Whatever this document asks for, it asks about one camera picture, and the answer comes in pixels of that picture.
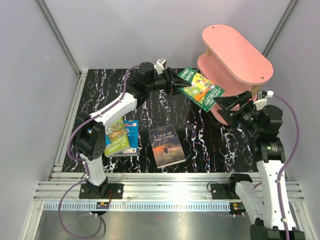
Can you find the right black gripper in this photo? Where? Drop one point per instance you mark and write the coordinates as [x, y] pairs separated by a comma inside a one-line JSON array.
[[231, 102]]

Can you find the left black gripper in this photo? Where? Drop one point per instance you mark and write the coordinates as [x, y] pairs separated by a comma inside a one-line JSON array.
[[177, 80]]

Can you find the green 104-storey treehouse book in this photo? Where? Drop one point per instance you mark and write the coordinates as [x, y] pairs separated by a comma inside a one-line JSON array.
[[202, 91]]

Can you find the blue paperback book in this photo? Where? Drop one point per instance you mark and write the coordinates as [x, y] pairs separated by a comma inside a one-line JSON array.
[[132, 129]]

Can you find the dark Tale of Two Cities book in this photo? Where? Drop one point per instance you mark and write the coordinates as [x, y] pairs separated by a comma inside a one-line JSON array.
[[166, 146]]

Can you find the lime 65-storey treehouse book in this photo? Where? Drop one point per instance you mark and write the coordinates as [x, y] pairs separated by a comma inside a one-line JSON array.
[[117, 138]]

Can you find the blue 26-storey treehouse book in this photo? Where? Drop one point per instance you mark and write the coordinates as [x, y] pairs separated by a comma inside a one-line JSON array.
[[107, 143]]

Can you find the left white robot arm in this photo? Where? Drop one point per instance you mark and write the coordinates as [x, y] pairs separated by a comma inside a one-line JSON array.
[[87, 142]]

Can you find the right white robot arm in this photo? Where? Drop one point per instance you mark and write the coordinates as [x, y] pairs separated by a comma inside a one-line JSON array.
[[271, 217]]

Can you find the pink three-tier shelf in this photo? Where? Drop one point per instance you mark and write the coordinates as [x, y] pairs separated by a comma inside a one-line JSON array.
[[232, 62]]

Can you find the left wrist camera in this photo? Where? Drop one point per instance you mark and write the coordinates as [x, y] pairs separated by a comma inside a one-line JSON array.
[[160, 66]]

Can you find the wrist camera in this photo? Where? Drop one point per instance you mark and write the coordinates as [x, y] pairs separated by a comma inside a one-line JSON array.
[[262, 98], [160, 66]]

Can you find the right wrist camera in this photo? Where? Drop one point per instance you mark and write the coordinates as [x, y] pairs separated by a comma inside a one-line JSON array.
[[262, 98]]

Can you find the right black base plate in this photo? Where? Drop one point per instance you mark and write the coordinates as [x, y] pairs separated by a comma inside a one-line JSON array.
[[221, 191]]

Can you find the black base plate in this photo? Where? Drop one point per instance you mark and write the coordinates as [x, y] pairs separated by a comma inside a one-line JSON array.
[[221, 191], [115, 191]]

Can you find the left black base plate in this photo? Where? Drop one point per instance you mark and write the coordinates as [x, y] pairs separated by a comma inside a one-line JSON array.
[[115, 191]]

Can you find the aluminium rail frame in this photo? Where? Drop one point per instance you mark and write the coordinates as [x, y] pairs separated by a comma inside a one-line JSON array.
[[117, 34]]

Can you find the slotted cable duct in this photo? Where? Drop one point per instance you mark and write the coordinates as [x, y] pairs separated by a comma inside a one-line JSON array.
[[143, 206]]

